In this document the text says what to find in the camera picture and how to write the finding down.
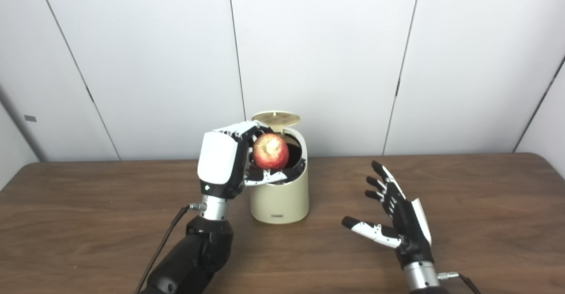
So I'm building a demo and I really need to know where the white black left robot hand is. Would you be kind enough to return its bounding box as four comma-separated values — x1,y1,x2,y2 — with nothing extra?
197,121,306,200

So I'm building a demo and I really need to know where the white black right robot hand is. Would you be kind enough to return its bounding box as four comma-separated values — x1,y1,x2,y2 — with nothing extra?
342,161,434,269

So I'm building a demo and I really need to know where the red apple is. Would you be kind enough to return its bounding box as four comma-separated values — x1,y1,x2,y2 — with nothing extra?
252,133,290,170

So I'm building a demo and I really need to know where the cream round bin lid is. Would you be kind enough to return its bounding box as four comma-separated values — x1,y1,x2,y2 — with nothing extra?
252,111,301,133

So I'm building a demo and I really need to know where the cream-colored bin body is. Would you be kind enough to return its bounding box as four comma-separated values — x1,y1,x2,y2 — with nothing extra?
250,126,309,224

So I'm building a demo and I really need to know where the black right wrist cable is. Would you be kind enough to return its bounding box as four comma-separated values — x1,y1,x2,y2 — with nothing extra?
438,271,482,294

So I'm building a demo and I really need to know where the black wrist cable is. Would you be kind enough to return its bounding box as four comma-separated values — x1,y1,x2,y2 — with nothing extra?
134,203,207,294
438,271,482,294

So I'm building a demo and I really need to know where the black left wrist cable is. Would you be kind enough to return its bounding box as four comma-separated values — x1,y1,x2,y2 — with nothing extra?
134,203,207,294

